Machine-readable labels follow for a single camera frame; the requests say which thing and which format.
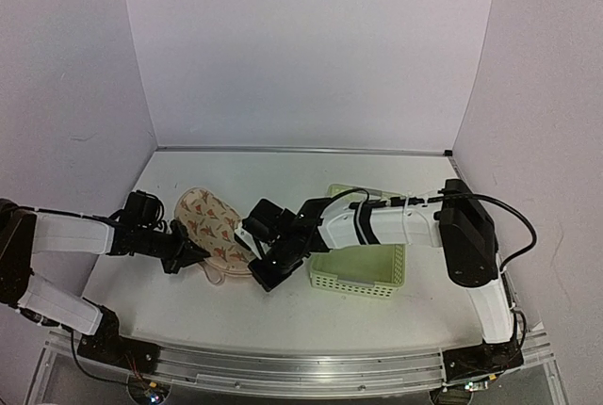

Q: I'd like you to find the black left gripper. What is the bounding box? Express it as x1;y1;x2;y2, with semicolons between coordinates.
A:
137;221;209;274

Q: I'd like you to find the beige patterned mesh laundry bag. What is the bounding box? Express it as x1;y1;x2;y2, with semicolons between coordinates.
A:
174;187;254;285

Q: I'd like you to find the light green perforated plastic basket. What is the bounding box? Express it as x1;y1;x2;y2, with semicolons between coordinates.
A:
308;182;406;301

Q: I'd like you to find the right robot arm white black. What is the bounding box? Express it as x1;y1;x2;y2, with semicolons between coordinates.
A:
235;179;537;377

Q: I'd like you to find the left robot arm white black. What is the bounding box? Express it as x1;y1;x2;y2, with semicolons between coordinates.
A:
1;191;209;374

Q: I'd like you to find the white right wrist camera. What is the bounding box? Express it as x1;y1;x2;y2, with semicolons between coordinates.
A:
235;226;269;259

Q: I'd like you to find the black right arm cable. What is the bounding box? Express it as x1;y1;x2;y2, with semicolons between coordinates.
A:
324;187;538;269

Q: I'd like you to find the aluminium front rail frame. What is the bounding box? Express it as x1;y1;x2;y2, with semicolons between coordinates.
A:
44;333;555;390

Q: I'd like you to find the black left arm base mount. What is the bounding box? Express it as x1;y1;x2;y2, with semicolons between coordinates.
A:
76;306;161;374

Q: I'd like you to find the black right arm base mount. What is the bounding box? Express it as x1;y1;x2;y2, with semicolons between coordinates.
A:
443;340;524;384

